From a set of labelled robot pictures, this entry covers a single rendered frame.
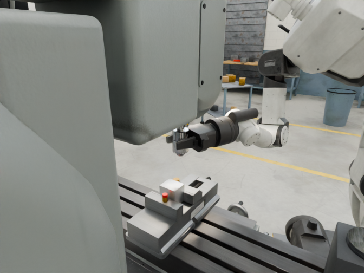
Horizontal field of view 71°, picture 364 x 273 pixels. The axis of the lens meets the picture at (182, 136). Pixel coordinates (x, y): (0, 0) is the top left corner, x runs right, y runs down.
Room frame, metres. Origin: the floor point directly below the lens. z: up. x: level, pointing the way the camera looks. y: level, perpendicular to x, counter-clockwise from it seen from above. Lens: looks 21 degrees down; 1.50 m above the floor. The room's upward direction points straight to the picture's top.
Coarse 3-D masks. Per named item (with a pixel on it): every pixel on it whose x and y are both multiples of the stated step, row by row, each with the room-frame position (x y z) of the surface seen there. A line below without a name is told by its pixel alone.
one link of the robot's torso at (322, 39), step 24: (312, 0) 1.03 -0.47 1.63; (336, 0) 0.79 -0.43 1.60; (360, 0) 0.78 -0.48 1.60; (312, 24) 0.84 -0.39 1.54; (336, 24) 0.80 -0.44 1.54; (360, 24) 0.77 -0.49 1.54; (288, 48) 0.91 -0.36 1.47; (312, 48) 0.85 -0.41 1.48; (336, 48) 0.82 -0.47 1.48; (360, 48) 0.79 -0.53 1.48; (312, 72) 0.88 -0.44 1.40; (336, 72) 0.85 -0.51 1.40; (360, 72) 0.81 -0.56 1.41
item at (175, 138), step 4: (172, 136) 0.66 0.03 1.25; (176, 136) 0.65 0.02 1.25; (180, 136) 0.65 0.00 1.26; (184, 136) 0.65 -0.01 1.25; (188, 136) 0.67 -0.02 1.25; (172, 140) 0.66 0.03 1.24; (176, 140) 0.65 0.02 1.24; (180, 140) 0.65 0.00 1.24; (172, 144) 0.67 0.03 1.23; (172, 148) 0.67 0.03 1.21; (188, 148) 0.67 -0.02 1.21; (176, 152) 0.65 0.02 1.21; (180, 152) 0.65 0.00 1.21; (184, 152) 0.65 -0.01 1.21
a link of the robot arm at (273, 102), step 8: (264, 88) 1.02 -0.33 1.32; (272, 88) 0.99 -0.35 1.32; (280, 88) 0.99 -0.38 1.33; (264, 96) 1.01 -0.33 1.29; (272, 96) 0.99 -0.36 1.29; (280, 96) 0.98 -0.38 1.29; (264, 104) 1.00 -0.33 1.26; (272, 104) 0.98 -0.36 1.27; (280, 104) 0.98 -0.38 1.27; (264, 112) 1.00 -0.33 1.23; (272, 112) 0.97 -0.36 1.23; (280, 112) 0.97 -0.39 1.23; (264, 120) 0.99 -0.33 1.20; (272, 120) 0.96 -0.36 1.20; (280, 120) 0.96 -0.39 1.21; (288, 128) 0.97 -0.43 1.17; (280, 136) 0.91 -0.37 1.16
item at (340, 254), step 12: (336, 228) 0.45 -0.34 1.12; (348, 228) 0.44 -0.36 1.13; (360, 228) 0.42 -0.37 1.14; (336, 240) 0.41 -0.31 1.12; (348, 240) 0.39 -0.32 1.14; (360, 240) 0.39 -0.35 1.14; (336, 252) 0.38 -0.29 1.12; (348, 252) 0.37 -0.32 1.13; (360, 252) 0.36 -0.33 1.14; (336, 264) 0.36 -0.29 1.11; (348, 264) 0.35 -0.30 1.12; (360, 264) 0.35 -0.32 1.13
